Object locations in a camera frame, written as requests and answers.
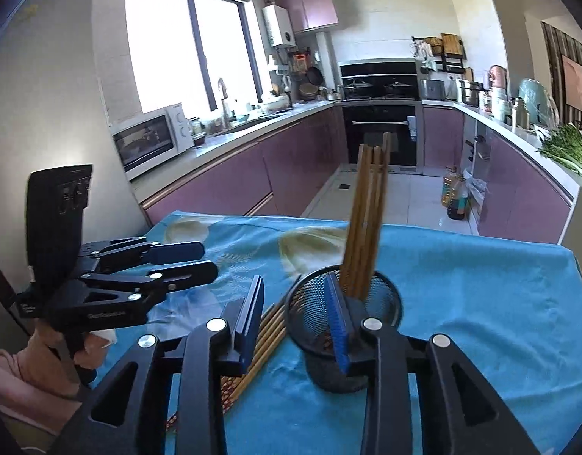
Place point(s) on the black wall rack with boards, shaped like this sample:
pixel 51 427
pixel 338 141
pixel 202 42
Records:
pixel 442 52

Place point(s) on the person's left forearm pink sleeve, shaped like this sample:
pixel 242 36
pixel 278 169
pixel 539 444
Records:
pixel 16 388

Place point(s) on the metal sink faucet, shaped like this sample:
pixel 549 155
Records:
pixel 223 99

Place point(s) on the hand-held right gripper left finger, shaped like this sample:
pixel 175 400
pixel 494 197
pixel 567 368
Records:
pixel 243 346

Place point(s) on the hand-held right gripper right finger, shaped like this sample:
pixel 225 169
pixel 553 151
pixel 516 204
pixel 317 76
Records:
pixel 338 336

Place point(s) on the pink base cabinet run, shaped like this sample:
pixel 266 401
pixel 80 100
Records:
pixel 518 185
pixel 272 166

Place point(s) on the grey refrigerator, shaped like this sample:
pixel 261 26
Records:
pixel 49 104

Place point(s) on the clear plastic bag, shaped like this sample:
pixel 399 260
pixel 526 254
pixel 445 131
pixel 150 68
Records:
pixel 475 189

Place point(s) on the black built-in oven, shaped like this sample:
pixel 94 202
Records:
pixel 376 128

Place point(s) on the stainless steel stockpot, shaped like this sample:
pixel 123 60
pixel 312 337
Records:
pixel 470 92

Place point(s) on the white microwave oven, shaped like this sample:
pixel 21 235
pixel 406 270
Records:
pixel 149 142

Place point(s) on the silver toaster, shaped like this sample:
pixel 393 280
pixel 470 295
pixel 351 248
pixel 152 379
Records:
pixel 434 89

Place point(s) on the hanging frying pan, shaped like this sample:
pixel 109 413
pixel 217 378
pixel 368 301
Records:
pixel 314 76

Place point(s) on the white water heater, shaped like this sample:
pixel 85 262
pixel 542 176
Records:
pixel 279 26

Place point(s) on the blue floral tablecloth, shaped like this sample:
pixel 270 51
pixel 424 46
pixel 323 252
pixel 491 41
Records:
pixel 461 317

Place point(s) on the kitchen window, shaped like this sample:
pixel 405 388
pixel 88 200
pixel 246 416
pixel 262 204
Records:
pixel 163 47

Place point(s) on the bunch of leafy greens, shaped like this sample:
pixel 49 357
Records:
pixel 568 147

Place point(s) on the pink wall picture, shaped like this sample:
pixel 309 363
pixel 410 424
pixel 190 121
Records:
pixel 574 80

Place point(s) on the pink kettle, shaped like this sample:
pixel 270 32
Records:
pixel 497 80

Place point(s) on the steel thermos bottle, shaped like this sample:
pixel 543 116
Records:
pixel 520 113

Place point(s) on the yellow cooking oil bottle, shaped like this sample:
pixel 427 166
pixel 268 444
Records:
pixel 449 189

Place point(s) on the bundle of wooden chopsticks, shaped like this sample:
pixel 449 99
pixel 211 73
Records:
pixel 362 227

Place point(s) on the pink wall cabinet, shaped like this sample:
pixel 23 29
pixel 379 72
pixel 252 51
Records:
pixel 314 7

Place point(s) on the black lidded cooking pot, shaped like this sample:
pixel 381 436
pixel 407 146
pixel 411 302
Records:
pixel 358 86
pixel 399 87

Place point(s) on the black mesh utensil holder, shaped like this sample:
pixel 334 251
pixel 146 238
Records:
pixel 319 381

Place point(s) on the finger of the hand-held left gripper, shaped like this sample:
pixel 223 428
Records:
pixel 177 252
pixel 191 272

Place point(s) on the black range hood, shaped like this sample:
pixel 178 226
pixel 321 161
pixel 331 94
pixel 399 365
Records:
pixel 378 70

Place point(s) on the white casserole pot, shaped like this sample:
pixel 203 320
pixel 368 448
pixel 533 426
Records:
pixel 276 103

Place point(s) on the pile of wooden chopsticks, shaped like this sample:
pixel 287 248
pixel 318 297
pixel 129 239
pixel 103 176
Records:
pixel 272 327

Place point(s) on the person's left hand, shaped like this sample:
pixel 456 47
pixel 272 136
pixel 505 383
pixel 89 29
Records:
pixel 44 365

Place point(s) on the teal countertop appliance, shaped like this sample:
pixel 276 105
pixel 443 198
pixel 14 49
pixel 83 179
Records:
pixel 535 102

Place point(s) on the dark sauce bottle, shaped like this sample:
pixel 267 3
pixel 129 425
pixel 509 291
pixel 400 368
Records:
pixel 457 208

